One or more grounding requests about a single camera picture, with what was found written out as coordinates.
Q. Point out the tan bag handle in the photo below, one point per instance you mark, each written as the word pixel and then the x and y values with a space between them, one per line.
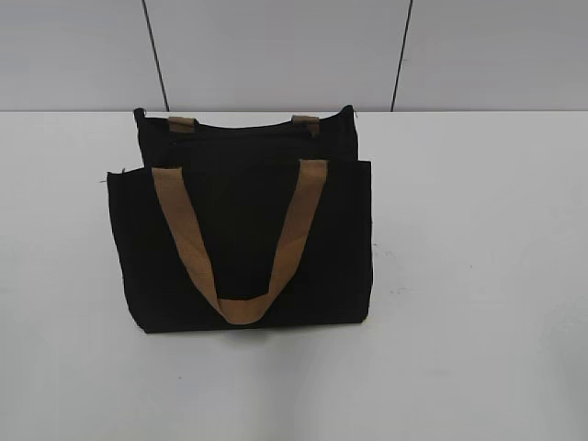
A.
pixel 185 125
pixel 182 221

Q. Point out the tan rear bag handle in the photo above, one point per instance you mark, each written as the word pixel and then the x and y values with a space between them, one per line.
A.
pixel 185 125

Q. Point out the tan front bag handle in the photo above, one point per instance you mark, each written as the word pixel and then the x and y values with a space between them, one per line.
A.
pixel 182 221

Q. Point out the black canvas tote bag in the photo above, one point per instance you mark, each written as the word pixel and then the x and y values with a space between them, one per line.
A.
pixel 240 182

